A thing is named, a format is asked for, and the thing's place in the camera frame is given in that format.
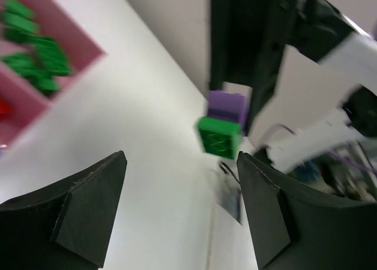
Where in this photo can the red oval lego brick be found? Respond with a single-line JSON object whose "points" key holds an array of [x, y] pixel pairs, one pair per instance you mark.
{"points": [[6, 110]]}

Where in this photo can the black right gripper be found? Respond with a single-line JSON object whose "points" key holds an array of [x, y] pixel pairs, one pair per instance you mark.
{"points": [[268, 23]]}

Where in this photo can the purple scalloped lego brick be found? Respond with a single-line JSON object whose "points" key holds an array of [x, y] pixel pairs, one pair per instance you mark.
{"points": [[227, 106]]}

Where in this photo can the green arched lego brick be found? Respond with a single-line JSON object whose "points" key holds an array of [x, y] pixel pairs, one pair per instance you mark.
{"points": [[22, 63]]}

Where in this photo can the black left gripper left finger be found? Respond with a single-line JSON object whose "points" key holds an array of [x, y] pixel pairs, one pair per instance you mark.
{"points": [[67, 224]]}

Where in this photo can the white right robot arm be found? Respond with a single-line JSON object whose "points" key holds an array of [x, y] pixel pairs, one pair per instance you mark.
{"points": [[320, 61]]}

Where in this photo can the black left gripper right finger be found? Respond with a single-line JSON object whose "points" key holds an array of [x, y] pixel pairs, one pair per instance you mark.
{"points": [[294, 226]]}

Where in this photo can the small green lego brick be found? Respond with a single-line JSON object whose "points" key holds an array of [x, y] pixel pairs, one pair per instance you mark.
{"points": [[20, 32]]}

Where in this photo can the green studded lego plate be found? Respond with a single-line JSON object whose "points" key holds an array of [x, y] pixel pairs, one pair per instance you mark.
{"points": [[51, 56]]}

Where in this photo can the green lego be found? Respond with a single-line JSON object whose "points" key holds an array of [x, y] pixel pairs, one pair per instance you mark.
{"points": [[17, 7]]}

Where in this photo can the large pink container tray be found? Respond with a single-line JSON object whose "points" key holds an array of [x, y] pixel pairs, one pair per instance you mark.
{"points": [[57, 30]]}

